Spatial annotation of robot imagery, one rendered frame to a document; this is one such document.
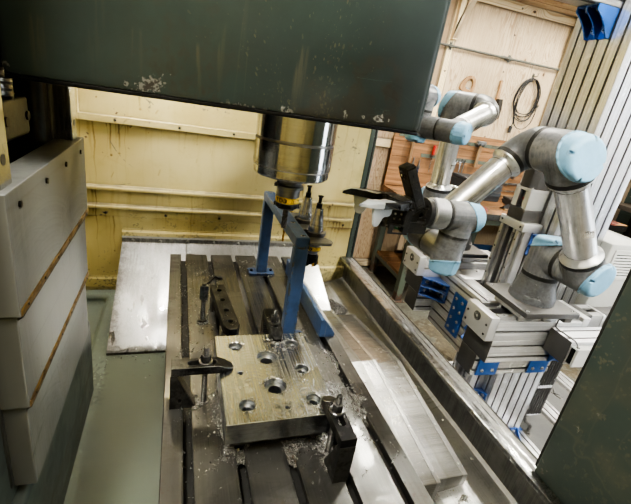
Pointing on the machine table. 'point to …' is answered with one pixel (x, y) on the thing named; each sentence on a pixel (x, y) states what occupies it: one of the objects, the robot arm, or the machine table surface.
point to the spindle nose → (293, 149)
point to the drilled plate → (236, 426)
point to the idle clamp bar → (224, 311)
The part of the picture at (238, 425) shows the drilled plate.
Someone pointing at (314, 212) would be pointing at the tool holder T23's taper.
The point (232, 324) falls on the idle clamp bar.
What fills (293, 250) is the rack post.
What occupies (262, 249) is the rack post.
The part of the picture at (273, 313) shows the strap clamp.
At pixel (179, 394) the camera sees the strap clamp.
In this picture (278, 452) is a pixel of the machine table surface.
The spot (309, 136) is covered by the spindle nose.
